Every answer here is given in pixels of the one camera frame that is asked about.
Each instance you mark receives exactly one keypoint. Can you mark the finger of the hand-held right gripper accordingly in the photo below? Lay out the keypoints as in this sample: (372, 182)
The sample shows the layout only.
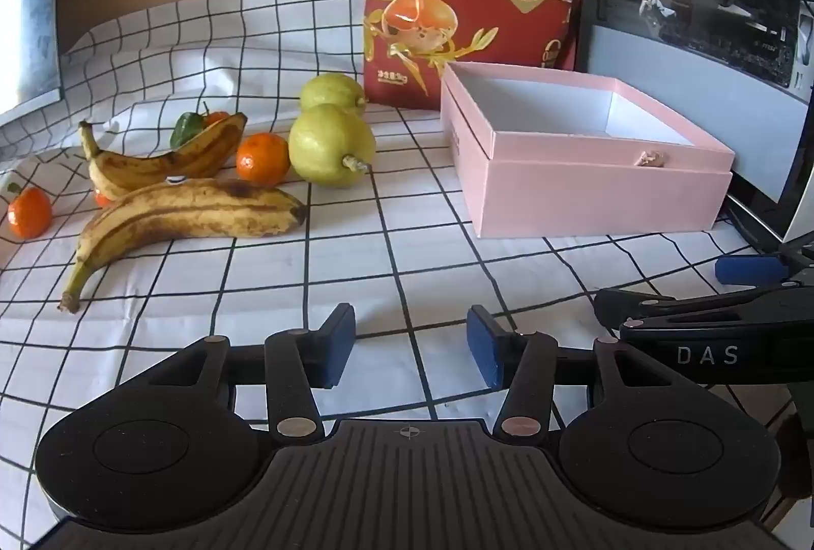
(661, 311)
(750, 269)

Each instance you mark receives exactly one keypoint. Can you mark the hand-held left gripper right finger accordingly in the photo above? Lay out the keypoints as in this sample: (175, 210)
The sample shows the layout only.
(484, 343)

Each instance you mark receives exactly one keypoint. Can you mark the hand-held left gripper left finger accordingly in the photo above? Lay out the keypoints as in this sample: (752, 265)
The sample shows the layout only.
(336, 343)

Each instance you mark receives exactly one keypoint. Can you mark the pink cardboard box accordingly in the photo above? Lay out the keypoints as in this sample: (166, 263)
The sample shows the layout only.
(572, 194)

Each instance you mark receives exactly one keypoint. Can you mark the orange tangerine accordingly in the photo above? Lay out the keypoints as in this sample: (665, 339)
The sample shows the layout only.
(262, 161)
(102, 200)
(28, 214)

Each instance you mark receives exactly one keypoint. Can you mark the large spotted banana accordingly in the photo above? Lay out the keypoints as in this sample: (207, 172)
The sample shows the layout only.
(191, 210)

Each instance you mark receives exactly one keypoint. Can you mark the small spotted banana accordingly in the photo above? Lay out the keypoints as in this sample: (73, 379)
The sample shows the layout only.
(159, 168)

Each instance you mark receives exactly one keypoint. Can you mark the tangerine with green leaf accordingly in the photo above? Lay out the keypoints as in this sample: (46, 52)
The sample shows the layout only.
(185, 129)

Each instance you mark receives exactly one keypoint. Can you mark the green guava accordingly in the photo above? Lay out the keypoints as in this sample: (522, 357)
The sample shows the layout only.
(330, 91)
(327, 146)

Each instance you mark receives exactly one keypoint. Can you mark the dark monitor screen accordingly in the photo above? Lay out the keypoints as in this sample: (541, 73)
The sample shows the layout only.
(25, 3)

